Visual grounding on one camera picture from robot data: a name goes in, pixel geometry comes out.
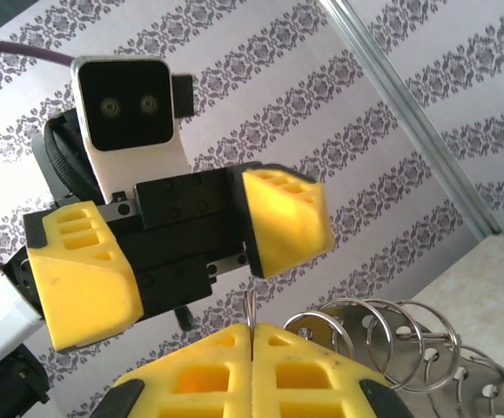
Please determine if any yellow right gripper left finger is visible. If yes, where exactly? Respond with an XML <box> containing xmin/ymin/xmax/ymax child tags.
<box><xmin>89</xmin><ymin>322</ymin><xmax>253</xmax><ymax>418</ymax></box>

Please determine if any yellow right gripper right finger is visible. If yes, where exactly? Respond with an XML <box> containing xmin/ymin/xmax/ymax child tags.
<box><xmin>252</xmin><ymin>322</ymin><xmax>416</xmax><ymax>418</ymax></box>

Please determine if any black braided cable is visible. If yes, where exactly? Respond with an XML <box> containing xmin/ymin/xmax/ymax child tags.
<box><xmin>44</xmin><ymin>117</ymin><xmax>100</xmax><ymax>206</ymax></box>

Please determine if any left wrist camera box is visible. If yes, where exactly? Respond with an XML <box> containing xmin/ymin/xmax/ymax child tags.
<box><xmin>71</xmin><ymin>55</ymin><xmax>195</xmax><ymax>204</ymax></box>

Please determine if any aluminium frame post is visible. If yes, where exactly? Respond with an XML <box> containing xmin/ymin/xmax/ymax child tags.
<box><xmin>319</xmin><ymin>0</ymin><xmax>503</xmax><ymax>239</ymax></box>

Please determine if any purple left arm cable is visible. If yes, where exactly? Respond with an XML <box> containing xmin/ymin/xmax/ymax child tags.
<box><xmin>0</xmin><ymin>37</ymin><xmax>77</xmax><ymax>67</ymax></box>

